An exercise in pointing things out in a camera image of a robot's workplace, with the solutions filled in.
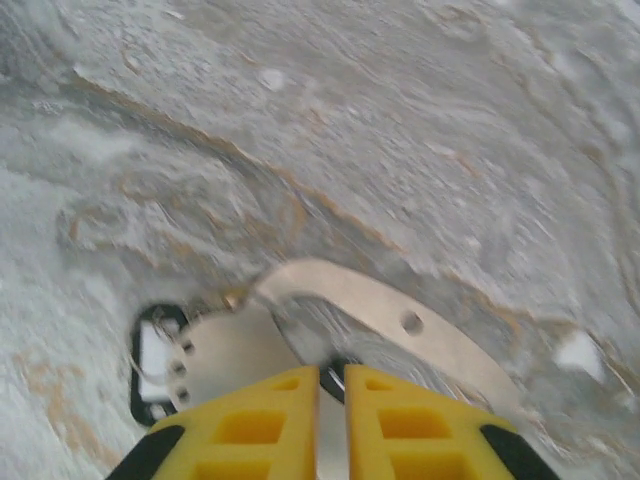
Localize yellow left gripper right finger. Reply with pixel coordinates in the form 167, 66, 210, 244
344, 363, 561, 480

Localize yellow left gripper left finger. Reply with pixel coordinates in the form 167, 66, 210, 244
107, 364, 321, 480

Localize silver curved key holder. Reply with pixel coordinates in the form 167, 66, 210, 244
252, 257, 526, 419

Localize black rectangular loop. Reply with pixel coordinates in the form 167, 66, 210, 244
128, 302, 194, 427

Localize silver plate with holes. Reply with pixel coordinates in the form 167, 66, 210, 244
167, 302, 321, 401

